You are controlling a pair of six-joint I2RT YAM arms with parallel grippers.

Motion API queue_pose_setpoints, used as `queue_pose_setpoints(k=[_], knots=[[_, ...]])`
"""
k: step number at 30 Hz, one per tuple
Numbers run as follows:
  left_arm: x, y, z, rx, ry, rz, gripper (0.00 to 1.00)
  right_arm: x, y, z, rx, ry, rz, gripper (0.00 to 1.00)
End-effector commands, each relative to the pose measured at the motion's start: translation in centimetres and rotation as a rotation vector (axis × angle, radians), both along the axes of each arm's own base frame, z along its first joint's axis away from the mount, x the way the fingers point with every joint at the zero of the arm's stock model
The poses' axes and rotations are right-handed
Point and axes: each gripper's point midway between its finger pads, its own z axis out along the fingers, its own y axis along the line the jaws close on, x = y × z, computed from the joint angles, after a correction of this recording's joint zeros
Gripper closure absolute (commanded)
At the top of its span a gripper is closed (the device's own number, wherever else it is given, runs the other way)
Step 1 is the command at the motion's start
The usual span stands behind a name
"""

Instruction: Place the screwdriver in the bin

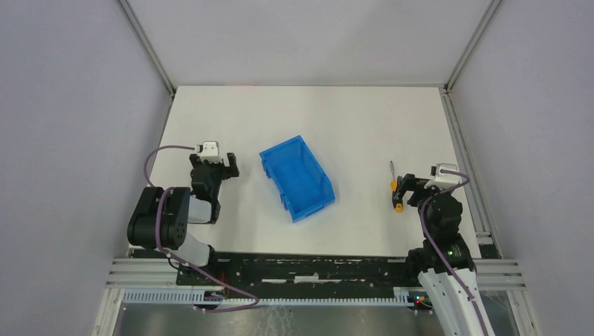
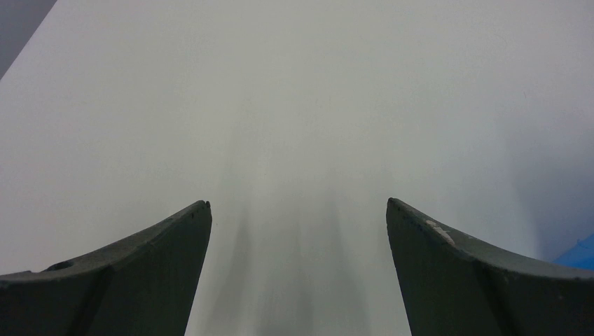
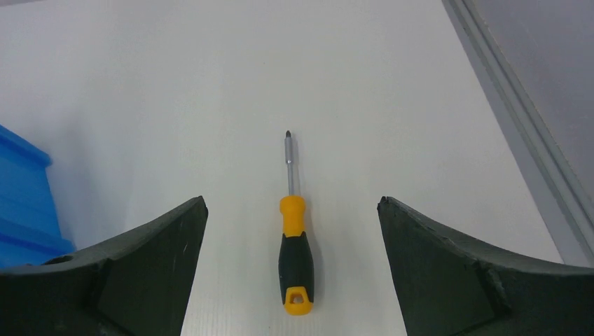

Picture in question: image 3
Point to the yellow black handled screwdriver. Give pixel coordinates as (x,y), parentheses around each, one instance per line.
(295,264)

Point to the grey metal table edge rail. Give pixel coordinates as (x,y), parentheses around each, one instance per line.
(566,210)

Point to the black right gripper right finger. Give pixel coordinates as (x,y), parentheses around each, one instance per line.
(450,283)

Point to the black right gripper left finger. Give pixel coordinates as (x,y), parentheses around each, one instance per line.
(136,283)

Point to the blue plastic bin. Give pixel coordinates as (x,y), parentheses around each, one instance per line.
(30,232)

